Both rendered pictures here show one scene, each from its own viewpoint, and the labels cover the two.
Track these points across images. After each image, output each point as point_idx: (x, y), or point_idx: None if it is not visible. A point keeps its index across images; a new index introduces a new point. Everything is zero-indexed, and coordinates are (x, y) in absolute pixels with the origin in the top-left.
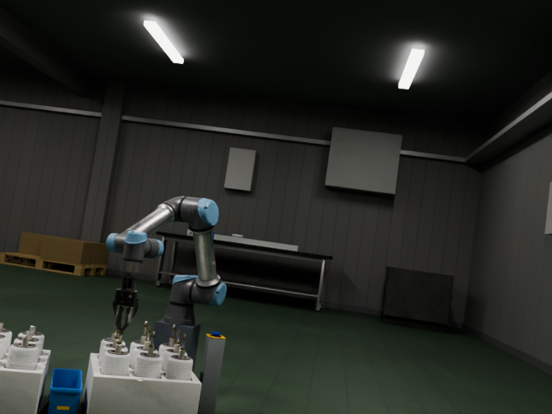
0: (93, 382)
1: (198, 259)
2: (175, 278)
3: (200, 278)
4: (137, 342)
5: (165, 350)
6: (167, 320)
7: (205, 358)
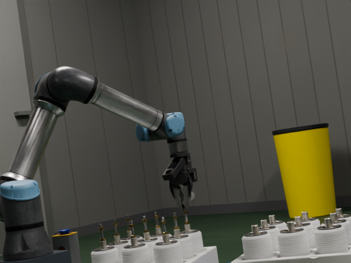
0: (217, 251)
1: (43, 152)
2: (38, 186)
3: (33, 178)
4: (143, 243)
5: (126, 243)
6: (53, 248)
7: (79, 256)
